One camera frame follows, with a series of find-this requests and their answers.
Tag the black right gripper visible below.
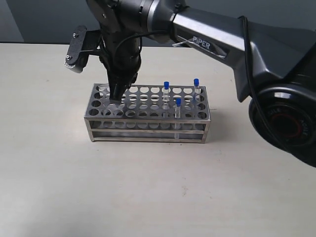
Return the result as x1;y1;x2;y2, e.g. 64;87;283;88
100;24;141;101

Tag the blue-capped tube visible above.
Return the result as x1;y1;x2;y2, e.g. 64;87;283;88
175;98;181;130
107;100;124;111
194;78;200;102
163;81;169;118

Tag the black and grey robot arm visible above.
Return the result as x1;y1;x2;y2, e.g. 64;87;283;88
87;0;316;166

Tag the stainless steel test tube rack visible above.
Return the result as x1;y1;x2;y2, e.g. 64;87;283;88
84;83;211;143

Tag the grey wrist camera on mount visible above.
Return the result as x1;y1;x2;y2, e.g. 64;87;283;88
64;26;101;74

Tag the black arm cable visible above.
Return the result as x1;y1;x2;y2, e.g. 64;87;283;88
116;16;297;151

